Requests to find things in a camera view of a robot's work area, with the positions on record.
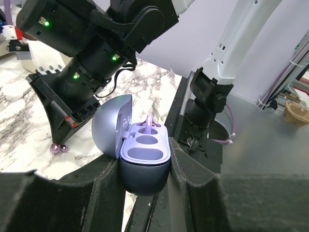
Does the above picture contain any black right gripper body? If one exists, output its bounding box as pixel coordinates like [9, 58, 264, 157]
[28, 70, 100, 144]

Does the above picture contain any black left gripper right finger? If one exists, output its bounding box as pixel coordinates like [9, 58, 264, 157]
[168, 138, 309, 232]

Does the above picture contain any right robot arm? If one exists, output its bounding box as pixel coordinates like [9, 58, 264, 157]
[16, 0, 280, 147]

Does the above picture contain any purple earbud charging case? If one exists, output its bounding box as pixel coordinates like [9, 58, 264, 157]
[91, 94, 171, 196]

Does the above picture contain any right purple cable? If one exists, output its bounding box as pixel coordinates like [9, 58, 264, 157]
[0, 0, 309, 145]

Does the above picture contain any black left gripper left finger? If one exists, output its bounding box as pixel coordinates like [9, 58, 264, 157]
[0, 158, 125, 232]

